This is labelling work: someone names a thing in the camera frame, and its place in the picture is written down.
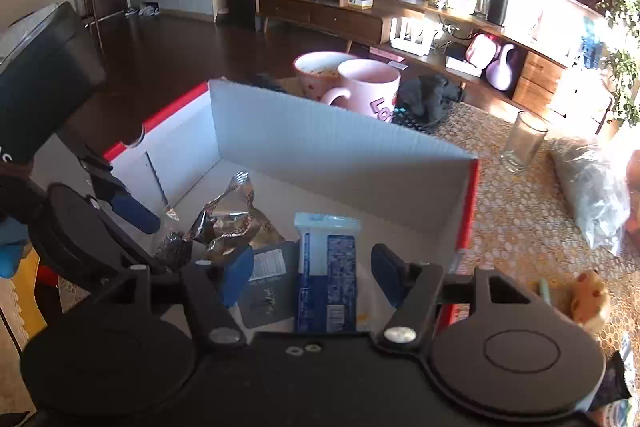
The foil wrapper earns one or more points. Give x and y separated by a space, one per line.
225 217

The white shoe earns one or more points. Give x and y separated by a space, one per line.
150 10

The red cardboard box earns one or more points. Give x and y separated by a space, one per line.
325 147

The wooden chair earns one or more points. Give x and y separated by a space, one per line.
92 17

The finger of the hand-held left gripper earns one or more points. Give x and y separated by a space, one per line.
137 214

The brown bun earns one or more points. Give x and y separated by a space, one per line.
590 299

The pink paper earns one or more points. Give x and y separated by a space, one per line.
390 55

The drinking glass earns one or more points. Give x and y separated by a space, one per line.
522 142

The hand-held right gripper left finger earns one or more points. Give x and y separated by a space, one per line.
237 274

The wooden television cabinet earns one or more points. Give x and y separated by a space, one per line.
350 19

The book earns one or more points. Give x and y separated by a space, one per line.
462 66

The white polka dot mug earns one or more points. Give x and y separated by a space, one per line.
320 72

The blue snack box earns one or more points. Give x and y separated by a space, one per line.
327 267

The thin dark stick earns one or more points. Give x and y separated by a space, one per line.
157 182

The black cloth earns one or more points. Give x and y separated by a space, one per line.
430 97

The pink backpack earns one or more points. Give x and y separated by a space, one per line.
481 51

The white box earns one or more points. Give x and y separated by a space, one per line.
359 3

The patterned cloth desktop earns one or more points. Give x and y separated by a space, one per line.
510 217

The pink mug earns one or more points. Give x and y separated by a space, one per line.
370 92

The blue toy figure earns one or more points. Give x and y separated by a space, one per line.
593 44

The clear plastic bag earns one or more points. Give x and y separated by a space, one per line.
590 192

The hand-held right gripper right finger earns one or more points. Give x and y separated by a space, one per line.
387 274

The tall potted tree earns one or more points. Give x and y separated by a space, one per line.
625 32

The black speaker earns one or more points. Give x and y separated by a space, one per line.
497 7

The white magazine rack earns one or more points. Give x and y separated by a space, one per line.
415 38

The dark snack packet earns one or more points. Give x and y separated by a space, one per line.
612 382
270 287

